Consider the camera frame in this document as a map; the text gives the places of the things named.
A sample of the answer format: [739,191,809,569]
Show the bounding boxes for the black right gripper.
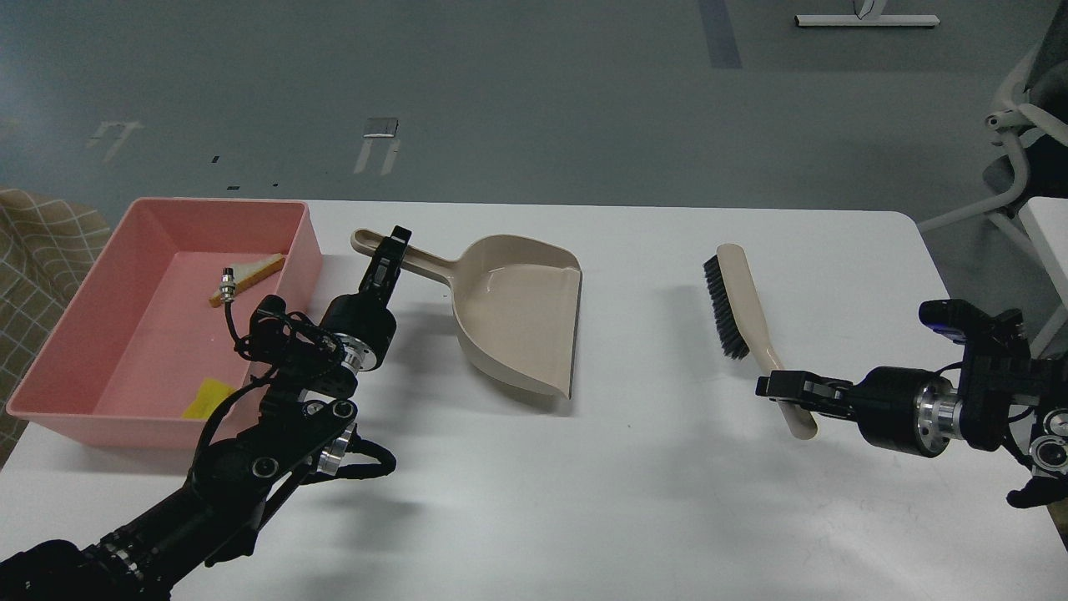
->
[755,366,959,459]

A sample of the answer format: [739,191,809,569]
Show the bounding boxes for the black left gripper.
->
[320,225,411,371]

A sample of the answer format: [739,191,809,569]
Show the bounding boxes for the beige hand brush black bristles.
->
[703,243,819,441]

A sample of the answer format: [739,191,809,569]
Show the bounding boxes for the beige plastic dustpan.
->
[401,235,582,399]

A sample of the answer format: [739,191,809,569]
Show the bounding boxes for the yellow sponge piece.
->
[180,377,236,420]

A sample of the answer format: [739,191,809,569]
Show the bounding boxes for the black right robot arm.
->
[756,298,1065,508]

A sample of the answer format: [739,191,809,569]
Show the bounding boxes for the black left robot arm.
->
[3,227,411,600]

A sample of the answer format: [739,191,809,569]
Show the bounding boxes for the pink plastic bin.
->
[7,197,323,449]

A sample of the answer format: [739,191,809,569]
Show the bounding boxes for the white side table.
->
[1018,195,1067,355]

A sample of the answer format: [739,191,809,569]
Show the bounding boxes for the beige checkered cloth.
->
[0,187,111,468]

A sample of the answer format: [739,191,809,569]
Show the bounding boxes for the white office chair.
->
[918,44,1065,259]

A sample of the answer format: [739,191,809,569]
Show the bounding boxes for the white floor stand base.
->
[794,1,941,29]

